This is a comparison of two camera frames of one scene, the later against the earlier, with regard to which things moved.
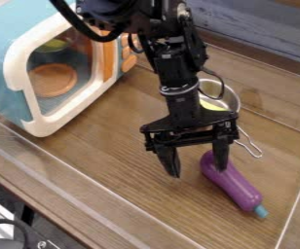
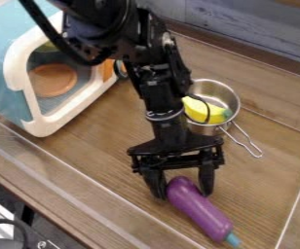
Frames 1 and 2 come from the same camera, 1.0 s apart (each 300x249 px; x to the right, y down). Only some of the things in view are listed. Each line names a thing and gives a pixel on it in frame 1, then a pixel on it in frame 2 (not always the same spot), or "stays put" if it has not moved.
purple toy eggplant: [232, 185] -> [202, 210]
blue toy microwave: [47, 68] stays put
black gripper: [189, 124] -> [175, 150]
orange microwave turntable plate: [51, 80] stays put
